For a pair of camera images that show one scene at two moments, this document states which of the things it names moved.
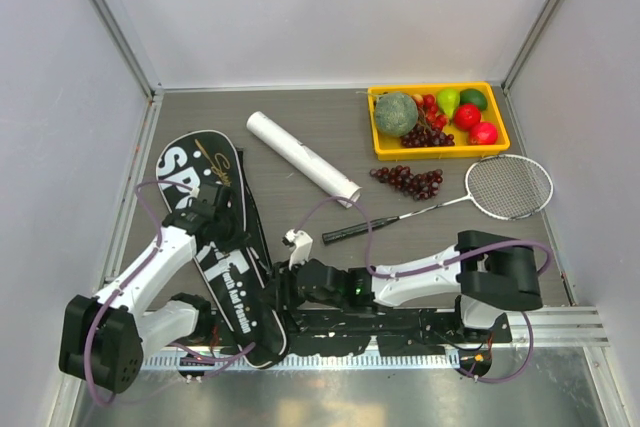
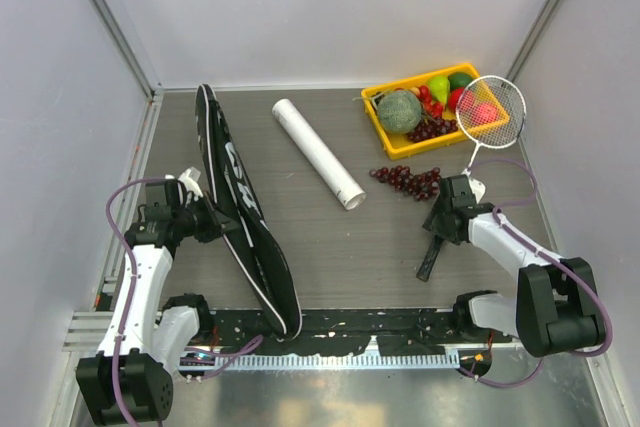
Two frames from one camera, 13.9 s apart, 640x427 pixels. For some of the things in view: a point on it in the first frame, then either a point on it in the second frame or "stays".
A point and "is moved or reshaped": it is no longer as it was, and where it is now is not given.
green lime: [474, 96] -> [459, 80]
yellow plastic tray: [390, 148] -> [395, 145]
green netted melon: [396, 114] stays
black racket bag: [239, 266] is moved or reshaped
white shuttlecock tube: [303, 159] -> [345, 190]
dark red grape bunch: [419, 186] stays
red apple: [466, 115] -> [454, 97]
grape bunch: [423, 135] -> [432, 128]
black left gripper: [238, 239] -> [217, 222]
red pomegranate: [484, 133] -> [484, 113]
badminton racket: [503, 186] -> [490, 111]
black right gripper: [284, 287] -> [433, 222]
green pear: [449, 99] -> [440, 88]
